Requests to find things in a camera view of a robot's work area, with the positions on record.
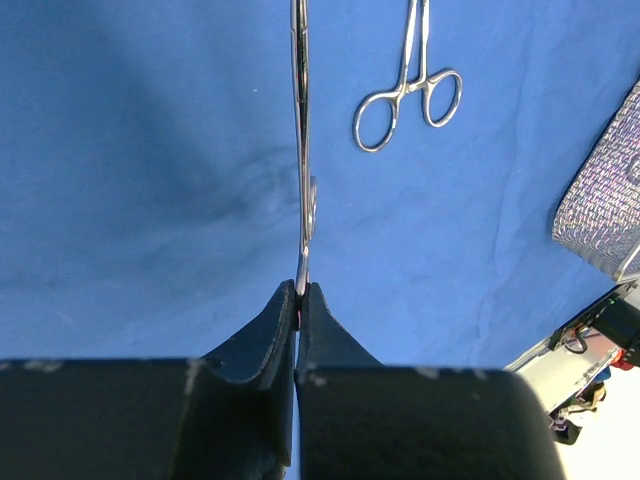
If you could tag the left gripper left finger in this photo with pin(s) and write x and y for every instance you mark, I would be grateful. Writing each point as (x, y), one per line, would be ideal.
(224, 415)

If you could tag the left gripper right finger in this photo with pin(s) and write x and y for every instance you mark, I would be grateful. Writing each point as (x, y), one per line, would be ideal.
(361, 419)

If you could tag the blue surgical wrap cloth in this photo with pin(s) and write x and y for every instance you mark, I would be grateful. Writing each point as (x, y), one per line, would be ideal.
(149, 191)

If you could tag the steel ring-handled forceps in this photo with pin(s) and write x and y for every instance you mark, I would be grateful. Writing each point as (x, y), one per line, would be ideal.
(307, 182)
(418, 20)

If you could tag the wire mesh instrument tray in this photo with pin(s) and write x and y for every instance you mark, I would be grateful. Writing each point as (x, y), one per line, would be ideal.
(598, 217)

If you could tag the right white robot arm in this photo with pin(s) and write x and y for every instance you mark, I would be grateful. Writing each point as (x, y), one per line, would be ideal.
(569, 369)

